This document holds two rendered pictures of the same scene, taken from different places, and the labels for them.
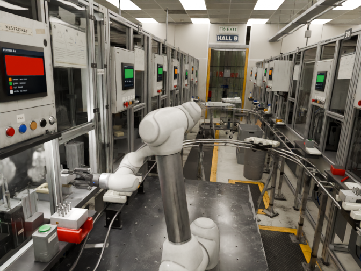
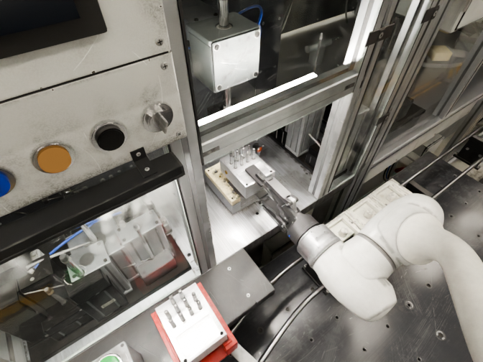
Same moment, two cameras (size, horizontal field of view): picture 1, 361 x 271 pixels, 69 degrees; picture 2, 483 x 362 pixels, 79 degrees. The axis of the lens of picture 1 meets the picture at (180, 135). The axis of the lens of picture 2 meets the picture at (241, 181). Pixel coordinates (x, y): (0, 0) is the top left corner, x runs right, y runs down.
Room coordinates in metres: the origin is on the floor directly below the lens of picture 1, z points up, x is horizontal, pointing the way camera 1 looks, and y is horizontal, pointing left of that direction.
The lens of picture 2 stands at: (1.03, 0.30, 1.64)
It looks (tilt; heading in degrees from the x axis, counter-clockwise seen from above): 50 degrees down; 46
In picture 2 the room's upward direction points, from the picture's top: straight up
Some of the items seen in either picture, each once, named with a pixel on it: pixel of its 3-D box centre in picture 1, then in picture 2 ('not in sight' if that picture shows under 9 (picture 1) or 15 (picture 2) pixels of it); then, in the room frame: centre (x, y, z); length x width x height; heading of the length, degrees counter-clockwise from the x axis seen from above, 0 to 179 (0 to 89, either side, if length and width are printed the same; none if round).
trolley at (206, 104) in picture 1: (216, 118); not in sight; (6.85, -0.95, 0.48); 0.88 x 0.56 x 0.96; 100
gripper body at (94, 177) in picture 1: (93, 179); (295, 222); (1.39, 0.49, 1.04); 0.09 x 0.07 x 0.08; 82
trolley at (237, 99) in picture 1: (231, 112); not in sight; (8.05, -1.54, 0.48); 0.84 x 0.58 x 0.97; 0
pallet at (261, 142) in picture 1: (262, 143); not in sight; (3.07, -0.99, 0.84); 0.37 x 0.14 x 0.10; 50
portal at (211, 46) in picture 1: (225, 83); not in sight; (9.47, -1.55, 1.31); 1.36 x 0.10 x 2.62; 82
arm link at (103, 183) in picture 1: (106, 180); (317, 244); (1.38, 0.41, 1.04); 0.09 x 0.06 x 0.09; 172
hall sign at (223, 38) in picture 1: (227, 38); not in sight; (9.43, -1.48, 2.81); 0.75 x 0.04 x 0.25; 82
